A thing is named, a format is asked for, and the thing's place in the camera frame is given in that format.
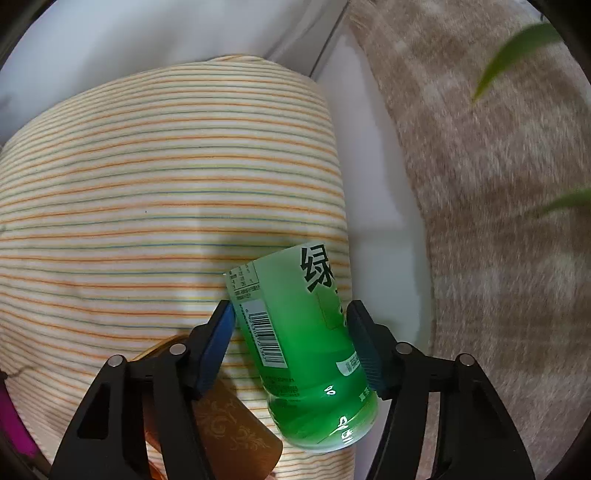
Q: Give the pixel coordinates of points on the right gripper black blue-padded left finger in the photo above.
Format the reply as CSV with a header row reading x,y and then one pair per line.
x,y
105,438

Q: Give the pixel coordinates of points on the beige plaid sofa throw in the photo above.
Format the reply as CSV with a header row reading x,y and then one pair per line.
x,y
509,286

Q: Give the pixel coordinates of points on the spider plant in pot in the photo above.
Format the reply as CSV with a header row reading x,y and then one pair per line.
x,y
522,44

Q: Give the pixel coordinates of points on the green plastic cup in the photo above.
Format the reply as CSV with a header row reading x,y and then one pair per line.
x,y
288,307

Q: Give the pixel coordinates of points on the orange gold patterned cup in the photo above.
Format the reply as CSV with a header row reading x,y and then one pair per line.
x,y
238,445

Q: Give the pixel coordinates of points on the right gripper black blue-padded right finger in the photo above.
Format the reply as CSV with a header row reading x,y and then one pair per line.
x,y
477,438

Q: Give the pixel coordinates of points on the striped yellow cushion cover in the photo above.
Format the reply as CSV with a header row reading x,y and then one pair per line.
x,y
123,207

